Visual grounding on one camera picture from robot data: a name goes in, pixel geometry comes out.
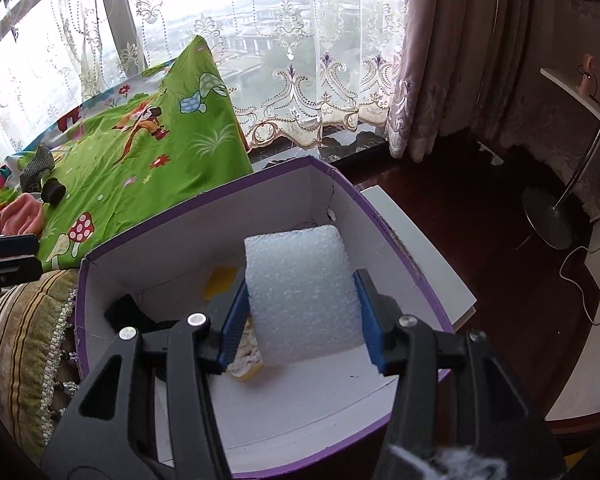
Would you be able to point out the purple cardboard box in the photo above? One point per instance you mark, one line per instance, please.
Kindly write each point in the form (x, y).
(280, 210)

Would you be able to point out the white foam block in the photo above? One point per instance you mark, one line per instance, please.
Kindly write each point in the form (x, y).
(300, 295)

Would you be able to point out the window frame post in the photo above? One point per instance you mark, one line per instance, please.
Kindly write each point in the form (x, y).
(125, 15)

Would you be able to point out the green cartoon printed blanket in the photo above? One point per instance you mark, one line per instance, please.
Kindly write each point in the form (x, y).
(145, 170)

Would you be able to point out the yellow sponge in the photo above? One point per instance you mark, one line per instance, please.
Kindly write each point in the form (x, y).
(247, 355)

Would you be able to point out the pink patterned drape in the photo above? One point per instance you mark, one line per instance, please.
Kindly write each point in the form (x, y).
(480, 60)

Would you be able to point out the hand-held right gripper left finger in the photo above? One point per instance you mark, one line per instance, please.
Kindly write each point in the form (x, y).
(235, 321)

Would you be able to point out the white lace curtain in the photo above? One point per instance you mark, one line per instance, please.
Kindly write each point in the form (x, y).
(280, 60)

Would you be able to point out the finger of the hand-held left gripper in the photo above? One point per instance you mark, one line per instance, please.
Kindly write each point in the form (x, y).
(10, 246)
(12, 272)

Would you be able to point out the pink cloth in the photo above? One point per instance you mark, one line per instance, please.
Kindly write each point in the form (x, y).
(22, 215)

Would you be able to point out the dark brown round item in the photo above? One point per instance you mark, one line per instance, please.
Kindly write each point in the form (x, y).
(53, 193)

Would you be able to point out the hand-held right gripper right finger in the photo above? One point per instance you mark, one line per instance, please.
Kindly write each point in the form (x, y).
(369, 317)

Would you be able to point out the striped fringed sofa cushion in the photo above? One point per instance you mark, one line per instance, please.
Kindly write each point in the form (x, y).
(25, 340)

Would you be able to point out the white side table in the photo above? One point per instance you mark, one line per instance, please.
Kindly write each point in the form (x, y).
(580, 95)

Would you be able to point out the black cloth item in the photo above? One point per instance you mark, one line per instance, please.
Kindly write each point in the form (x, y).
(127, 312)

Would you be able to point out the white flat board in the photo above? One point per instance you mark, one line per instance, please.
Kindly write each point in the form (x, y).
(420, 240)

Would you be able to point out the houndstooth cloth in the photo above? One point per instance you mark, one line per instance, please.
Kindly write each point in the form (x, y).
(36, 167)

